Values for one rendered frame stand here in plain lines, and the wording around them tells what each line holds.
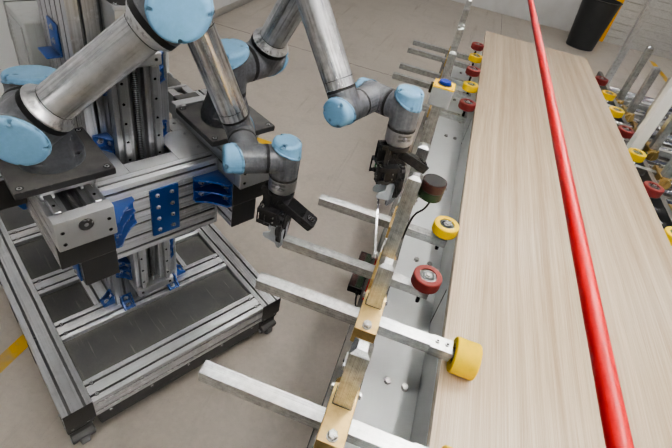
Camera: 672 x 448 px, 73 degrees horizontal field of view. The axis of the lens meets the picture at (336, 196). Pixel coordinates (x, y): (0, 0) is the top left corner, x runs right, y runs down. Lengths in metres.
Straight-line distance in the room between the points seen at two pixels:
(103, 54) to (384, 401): 1.07
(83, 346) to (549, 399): 1.51
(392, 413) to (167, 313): 1.01
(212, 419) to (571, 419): 1.27
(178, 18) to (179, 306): 1.32
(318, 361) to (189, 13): 1.58
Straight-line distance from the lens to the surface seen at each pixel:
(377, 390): 1.37
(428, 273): 1.28
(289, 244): 1.32
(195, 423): 1.97
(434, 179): 1.14
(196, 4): 0.92
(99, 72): 1.00
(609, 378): 0.20
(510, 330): 1.27
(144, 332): 1.93
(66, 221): 1.21
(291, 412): 0.92
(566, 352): 1.31
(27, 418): 2.10
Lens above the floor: 1.77
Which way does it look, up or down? 37 degrees down
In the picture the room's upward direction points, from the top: 13 degrees clockwise
